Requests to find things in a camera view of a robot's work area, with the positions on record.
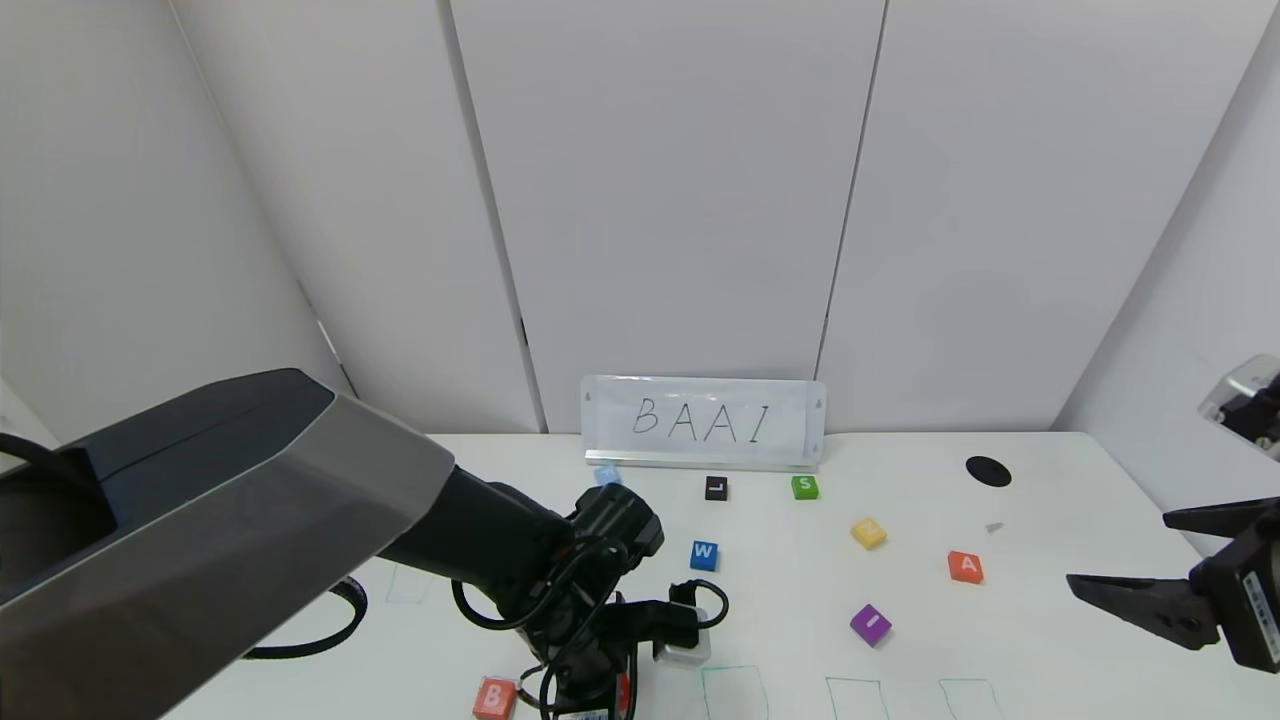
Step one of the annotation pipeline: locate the BAAI sign in acrylic holder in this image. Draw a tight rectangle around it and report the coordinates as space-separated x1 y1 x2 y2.
580 375 829 471

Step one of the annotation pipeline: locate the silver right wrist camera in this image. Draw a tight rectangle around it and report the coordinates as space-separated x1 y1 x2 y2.
1197 354 1280 448

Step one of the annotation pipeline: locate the black hanging left arm cable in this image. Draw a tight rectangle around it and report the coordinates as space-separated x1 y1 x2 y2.
244 577 370 660

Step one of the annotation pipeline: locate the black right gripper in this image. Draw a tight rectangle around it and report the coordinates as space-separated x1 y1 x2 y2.
1065 496 1280 674

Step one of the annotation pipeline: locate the black left shoulder cable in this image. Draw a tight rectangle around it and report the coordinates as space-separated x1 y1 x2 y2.
0 432 91 481

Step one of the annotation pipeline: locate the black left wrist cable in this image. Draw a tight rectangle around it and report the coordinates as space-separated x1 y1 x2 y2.
452 540 731 720

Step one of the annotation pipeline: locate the orange letter B block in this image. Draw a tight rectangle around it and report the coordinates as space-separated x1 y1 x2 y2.
472 677 522 720

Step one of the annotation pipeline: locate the purple letter I block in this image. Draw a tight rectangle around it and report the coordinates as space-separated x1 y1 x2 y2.
850 604 893 648

